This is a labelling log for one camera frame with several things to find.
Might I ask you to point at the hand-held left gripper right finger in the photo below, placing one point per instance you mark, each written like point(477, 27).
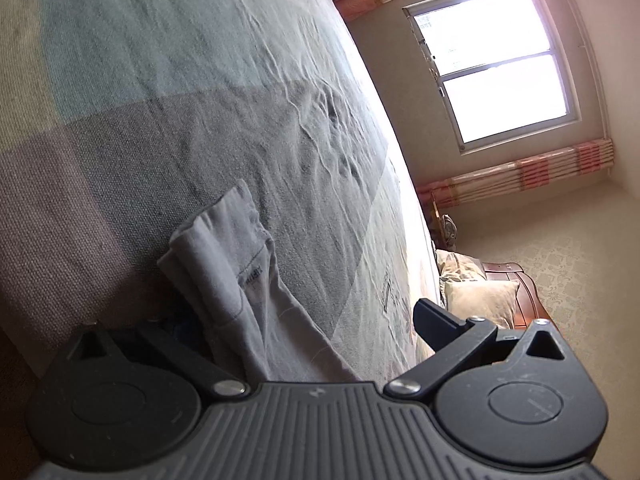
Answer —
point(435, 322)

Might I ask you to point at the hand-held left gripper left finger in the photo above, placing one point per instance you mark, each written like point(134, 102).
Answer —
point(170, 345)

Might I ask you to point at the grey printed pants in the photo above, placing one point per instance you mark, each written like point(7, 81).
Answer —
point(250, 300)

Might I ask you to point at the beige printed pillow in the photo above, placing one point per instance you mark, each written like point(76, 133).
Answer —
point(487, 302)

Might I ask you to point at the crumpled beige pillow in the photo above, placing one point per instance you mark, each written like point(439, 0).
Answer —
point(457, 265)

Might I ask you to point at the grey bundled cloth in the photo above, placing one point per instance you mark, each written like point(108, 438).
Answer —
point(449, 230)

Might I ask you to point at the wooden headboard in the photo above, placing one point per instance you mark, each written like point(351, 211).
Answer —
point(525, 290)

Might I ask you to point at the wooden bedside shelf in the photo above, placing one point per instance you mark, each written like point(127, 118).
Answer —
point(437, 215)

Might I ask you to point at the window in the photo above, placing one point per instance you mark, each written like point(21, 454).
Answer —
point(495, 60)

